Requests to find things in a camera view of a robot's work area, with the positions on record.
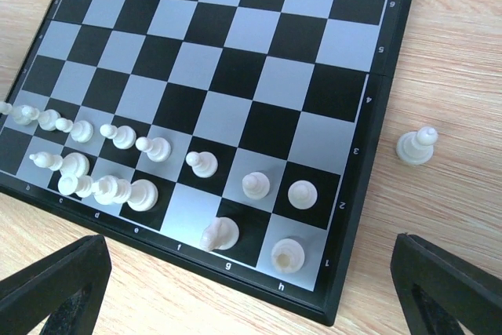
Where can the white queen chess piece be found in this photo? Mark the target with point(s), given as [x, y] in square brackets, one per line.
[70, 184]

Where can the white bishop chess piece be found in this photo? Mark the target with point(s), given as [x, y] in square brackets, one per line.
[73, 164]

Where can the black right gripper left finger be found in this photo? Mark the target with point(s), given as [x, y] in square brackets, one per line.
[64, 289]

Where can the white chess piece off board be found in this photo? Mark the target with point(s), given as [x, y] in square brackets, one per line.
[417, 147]
[46, 119]
[140, 195]
[15, 113]
[287, 256]

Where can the black and grey chessboard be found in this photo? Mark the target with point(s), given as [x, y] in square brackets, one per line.
[295, 89]

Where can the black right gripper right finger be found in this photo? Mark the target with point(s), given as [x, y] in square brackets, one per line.
[441, 293]

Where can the white knight chess piece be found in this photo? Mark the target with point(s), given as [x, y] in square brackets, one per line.
[223, 233]

